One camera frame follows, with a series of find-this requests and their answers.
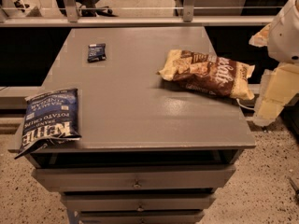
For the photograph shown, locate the small blue rxbar wrapper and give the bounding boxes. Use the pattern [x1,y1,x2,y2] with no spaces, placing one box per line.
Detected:
[87,43,107,63]

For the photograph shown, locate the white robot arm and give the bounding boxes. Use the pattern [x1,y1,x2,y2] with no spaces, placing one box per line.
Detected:
[249,0,299,126]

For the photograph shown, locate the brown yellow chips bag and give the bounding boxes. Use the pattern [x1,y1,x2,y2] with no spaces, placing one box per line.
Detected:
[159,49,255,100]

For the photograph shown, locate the grey drawer cabinet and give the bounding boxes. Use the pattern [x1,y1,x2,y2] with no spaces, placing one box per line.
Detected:
[28,27,255,224]

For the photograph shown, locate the blue kettle chips bag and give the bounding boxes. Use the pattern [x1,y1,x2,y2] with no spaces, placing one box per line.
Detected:
[16,88,81,159]

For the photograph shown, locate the metal guard railing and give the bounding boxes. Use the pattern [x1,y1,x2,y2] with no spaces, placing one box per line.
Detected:
[1,0,287,27]

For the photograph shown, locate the white cable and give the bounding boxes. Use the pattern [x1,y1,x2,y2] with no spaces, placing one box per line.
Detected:
[235,98,256,112]

